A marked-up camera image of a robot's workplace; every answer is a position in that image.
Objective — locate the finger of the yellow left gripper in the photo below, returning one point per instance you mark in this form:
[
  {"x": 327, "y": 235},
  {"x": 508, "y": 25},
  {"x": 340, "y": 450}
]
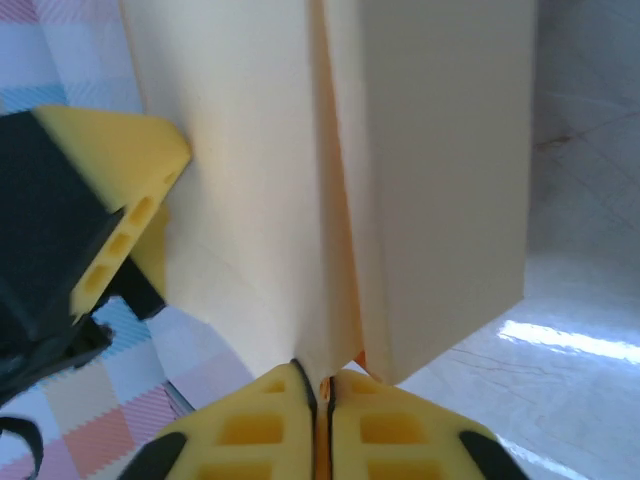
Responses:
[
  {"x": 155, "y": 250},
  {"x": 130, "y": 160}
]

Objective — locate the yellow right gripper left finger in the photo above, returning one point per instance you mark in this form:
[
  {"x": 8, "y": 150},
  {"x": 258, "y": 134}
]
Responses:
[{"x": 250, "y": 435}]

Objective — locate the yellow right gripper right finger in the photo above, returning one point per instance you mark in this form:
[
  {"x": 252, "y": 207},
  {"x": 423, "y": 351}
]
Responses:
[{"x": 400, "y": 440}]

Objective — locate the yellow paper box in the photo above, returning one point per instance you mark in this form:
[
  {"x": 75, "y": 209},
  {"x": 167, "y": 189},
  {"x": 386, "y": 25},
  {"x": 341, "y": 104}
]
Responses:
[{"x": 425, "y": 150}]

